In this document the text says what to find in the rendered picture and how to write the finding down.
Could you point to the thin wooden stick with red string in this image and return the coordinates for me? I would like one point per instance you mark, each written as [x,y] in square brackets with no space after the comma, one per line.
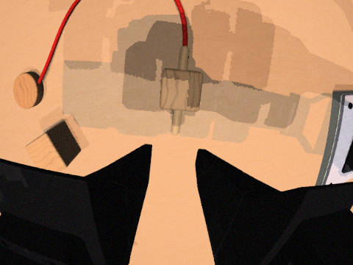
[183,56]

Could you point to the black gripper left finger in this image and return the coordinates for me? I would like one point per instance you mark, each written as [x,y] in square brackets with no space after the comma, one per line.
[102,208]

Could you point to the brown wooden block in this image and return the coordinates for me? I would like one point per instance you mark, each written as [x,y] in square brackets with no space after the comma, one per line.
[55,149]
[181,90]

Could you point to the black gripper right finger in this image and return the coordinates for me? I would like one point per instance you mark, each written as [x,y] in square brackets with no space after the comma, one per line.
[248,221]

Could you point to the round wooden button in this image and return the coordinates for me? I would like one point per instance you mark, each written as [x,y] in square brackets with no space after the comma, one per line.
[27,91]

